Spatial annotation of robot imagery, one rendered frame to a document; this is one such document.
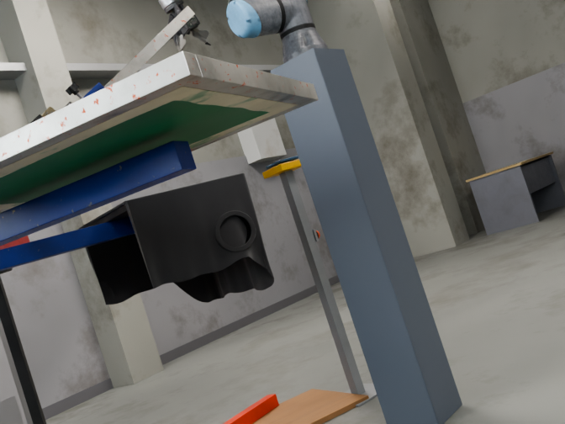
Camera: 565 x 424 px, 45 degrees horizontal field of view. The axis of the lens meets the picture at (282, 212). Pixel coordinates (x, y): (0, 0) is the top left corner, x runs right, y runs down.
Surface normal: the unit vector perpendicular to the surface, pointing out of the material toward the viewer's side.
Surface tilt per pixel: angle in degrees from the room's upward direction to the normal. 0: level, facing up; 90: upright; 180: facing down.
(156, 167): 90
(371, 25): 90
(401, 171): 90
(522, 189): 90
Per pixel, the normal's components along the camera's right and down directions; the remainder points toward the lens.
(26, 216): -0.37, 0.09
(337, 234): -0.59, 0.17
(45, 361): 0.75, -0.27
